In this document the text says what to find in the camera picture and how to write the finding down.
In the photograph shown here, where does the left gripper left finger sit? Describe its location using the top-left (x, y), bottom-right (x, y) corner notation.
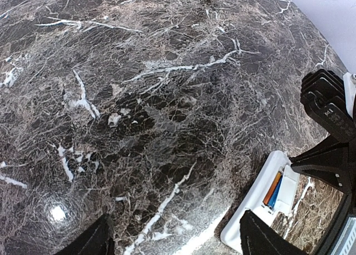
top-left (56, 213), bottom-right (115, 255)

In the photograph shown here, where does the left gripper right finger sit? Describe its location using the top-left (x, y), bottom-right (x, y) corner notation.
top-left (240, 210), bottom-right (306, 255)

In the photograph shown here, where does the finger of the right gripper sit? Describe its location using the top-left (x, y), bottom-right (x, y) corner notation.
top-left (290, 136), bottom-right (353, 194)

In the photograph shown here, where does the white remote control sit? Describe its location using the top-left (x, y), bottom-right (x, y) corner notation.
top-left (220, 150), bottom-right (291, 253)

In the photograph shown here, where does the orange battery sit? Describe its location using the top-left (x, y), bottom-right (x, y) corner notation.
top-left (263, 172), bottom-right (282, 206)

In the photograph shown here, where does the blue battery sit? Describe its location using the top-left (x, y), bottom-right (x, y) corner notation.
top-left (268, 177), bottom-right (282, 208)

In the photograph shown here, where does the white battery cover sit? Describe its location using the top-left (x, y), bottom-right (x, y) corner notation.
top-left (274, 164), bottom-right (299, 216)

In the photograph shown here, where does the white slotted cable duct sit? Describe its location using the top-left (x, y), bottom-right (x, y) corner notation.
top-left (331, 217), bottom-right (356, 255)

